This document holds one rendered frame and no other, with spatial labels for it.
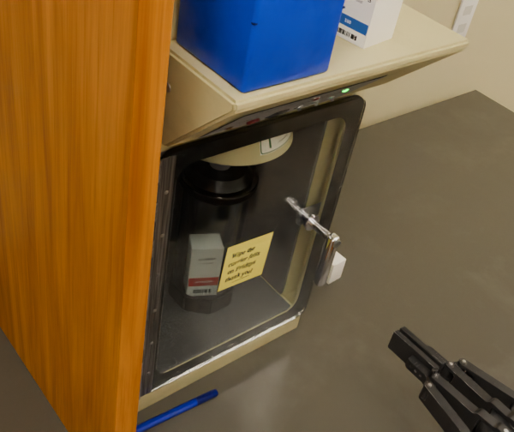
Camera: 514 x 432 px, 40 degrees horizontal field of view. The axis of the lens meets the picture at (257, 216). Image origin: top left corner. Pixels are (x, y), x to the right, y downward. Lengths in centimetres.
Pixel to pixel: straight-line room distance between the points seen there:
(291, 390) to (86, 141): 59
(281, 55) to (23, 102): 29
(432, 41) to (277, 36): 23
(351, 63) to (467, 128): 122
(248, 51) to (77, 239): 28
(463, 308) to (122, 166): 86
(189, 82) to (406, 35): 25
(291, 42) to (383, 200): 94
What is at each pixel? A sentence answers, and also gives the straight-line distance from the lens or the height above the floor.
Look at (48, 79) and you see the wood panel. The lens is 68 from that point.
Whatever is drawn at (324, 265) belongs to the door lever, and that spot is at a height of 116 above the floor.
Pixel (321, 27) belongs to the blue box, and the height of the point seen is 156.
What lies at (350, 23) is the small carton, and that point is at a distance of 71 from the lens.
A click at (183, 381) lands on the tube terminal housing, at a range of 105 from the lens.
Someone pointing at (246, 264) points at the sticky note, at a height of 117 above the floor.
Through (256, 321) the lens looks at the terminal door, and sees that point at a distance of 104.
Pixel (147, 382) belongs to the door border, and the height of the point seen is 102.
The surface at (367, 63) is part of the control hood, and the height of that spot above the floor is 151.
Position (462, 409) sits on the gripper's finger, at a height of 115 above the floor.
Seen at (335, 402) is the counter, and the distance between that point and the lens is 110.
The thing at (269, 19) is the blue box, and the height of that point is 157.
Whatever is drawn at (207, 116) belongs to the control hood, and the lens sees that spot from 61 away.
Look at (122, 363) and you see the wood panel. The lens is 75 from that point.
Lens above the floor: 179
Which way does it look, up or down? 38 degrees down
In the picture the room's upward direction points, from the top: 12 degrees clockwise
